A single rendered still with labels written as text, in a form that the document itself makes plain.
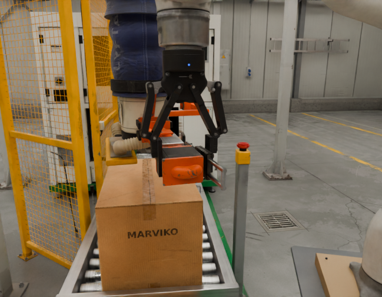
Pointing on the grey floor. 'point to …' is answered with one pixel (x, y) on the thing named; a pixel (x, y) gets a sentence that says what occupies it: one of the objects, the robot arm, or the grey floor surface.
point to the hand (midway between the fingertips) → (184, 160)
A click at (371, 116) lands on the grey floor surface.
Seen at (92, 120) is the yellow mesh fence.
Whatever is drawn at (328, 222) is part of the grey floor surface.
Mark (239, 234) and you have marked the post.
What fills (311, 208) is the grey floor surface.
